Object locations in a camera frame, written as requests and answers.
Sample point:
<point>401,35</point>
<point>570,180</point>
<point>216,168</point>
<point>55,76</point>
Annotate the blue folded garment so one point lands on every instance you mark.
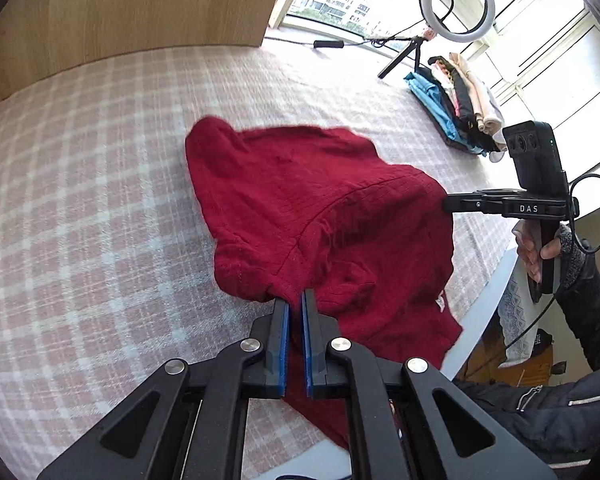
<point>430,92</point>

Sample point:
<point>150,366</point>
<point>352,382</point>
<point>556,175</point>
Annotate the stack of folded clothes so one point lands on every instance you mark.
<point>485,100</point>

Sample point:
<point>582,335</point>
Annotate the person's right forearm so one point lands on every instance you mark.
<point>595,310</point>

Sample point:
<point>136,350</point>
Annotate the black folded garment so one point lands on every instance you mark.
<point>464,100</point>

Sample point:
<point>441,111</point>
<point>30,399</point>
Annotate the dark red shirt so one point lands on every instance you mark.
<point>305,195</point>

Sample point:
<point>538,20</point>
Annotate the translucent white plastic object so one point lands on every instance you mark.
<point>495,156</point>

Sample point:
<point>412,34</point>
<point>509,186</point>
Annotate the apartment buildings outside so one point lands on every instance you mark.
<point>330,0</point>

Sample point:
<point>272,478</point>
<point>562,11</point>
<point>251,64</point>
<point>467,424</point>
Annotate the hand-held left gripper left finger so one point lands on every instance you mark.
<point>285,350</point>

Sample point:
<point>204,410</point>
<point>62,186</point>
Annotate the light wooden board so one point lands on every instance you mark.
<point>130,5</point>

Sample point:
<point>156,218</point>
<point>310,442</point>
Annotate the pink plaid blanket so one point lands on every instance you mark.
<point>105,185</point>

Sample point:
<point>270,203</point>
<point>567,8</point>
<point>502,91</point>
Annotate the person's black jacket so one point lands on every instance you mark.
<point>555,410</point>

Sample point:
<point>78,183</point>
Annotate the black mini tripod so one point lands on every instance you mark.
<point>416,50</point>

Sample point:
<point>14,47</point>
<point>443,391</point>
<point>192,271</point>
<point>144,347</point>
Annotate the person's right hand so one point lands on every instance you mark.
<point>527,250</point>

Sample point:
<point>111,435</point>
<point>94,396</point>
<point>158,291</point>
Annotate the white lace cloth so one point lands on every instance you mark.
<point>515,310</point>

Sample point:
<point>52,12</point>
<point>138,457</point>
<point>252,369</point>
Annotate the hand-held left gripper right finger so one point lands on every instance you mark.
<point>307,345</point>

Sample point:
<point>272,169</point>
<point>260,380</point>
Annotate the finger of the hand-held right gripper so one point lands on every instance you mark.
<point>472,204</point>

